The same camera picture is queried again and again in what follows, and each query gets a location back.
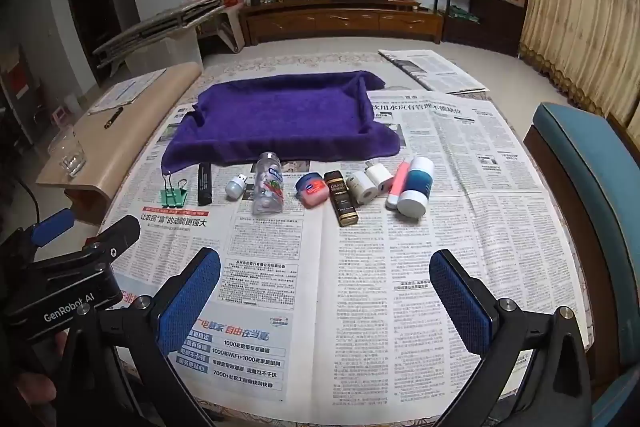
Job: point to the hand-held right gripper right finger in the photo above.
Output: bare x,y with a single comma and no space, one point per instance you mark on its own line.
460,302

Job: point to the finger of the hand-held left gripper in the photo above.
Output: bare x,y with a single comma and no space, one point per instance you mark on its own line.
52,224
120,234

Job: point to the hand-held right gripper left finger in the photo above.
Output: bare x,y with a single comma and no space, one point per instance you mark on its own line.
192,302

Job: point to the green binder clip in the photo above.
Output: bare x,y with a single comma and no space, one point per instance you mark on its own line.
174,198

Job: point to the blue and white bottle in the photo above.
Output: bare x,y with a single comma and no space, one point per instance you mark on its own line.
417,184

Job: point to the pink and white tube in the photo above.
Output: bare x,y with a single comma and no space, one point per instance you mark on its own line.
397,187

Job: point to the clear plastic bottle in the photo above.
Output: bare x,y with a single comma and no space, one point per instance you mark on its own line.
267,192

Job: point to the white charger plug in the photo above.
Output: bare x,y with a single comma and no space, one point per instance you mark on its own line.
379,179

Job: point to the white cylinder roll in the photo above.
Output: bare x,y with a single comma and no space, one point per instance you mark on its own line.
361,189

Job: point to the person's left hand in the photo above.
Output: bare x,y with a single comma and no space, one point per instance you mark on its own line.
35,387

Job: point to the clear drinking glass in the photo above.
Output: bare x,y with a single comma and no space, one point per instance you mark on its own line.
67,154

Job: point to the open newspaper spread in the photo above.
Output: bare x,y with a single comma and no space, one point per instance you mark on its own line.
380,267

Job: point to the black cosmetic tube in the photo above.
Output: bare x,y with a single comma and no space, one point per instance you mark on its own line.
204,187

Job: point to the beige wooden bench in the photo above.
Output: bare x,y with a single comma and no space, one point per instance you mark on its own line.
130,127

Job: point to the dark pen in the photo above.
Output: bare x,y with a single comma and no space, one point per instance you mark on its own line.
113,118

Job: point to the small white plug-in light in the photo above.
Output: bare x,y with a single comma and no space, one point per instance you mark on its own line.
233,189

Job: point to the white paper sheets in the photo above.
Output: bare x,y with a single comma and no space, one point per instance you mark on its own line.
127,89

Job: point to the black and gold box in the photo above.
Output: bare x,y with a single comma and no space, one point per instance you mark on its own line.
342,202

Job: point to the pink jar with blue lid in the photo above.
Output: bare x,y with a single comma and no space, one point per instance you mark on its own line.
311,194

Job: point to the white plastic storage box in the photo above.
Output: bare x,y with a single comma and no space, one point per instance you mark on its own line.
170,52

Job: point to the teal cushioned chair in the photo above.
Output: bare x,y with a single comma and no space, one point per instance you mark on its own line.
590,157

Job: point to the purple towel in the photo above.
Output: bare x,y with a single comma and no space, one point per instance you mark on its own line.
280,117

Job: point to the grey folded boards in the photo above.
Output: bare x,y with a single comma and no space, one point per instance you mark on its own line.
160,24

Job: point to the dark door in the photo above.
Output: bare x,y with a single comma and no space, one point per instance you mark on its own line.
92,12

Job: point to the folded newspaper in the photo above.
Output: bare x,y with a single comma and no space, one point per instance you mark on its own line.
435,69

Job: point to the wooden television cabinet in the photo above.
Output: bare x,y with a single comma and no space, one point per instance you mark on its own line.
340,24

